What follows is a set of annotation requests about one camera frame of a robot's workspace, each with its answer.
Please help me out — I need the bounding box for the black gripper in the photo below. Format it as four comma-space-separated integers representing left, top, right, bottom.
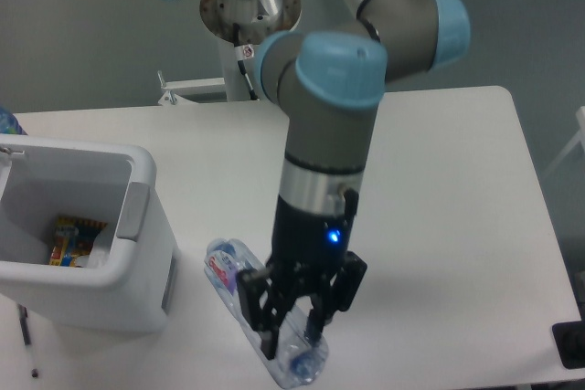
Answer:
236, 193, 367, 360

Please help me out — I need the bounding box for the clear crushed plastic water bottle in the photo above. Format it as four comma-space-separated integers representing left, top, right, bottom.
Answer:
204, 238, 329, 389

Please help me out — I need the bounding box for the clear plastic bag with label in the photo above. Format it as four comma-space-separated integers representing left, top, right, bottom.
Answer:
73, 226, 115, 269

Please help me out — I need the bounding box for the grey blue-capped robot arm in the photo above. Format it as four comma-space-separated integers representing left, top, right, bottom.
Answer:
219, 0, 471, 359

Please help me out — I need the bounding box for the white plastic trash can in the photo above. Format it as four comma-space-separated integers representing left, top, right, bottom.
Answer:
1, 134, 178, 332

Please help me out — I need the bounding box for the colourful snack wrapper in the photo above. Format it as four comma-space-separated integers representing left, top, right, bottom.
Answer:
48, 216, 108, 268

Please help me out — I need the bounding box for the black clamp at table edge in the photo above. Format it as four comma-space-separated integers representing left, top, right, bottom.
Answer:
552, 321, 584, 370

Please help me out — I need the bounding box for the black pen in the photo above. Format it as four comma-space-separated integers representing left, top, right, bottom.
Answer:
17, 304, 39, 379

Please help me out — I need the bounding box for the white chair leg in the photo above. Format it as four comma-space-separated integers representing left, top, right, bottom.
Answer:
543, 106, 585, 179

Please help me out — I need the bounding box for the blue patterned object at edge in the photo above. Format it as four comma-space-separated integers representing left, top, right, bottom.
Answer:
0, 107, 27, 135

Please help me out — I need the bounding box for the white pedestal base frame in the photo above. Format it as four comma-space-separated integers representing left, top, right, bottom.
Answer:
157, 70, 227, 106

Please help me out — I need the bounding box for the black cable on pedestal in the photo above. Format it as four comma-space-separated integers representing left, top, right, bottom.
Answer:
231, 21, 261, 101

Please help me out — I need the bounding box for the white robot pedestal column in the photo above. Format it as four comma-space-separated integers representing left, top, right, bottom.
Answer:
199, 0, 302, 101

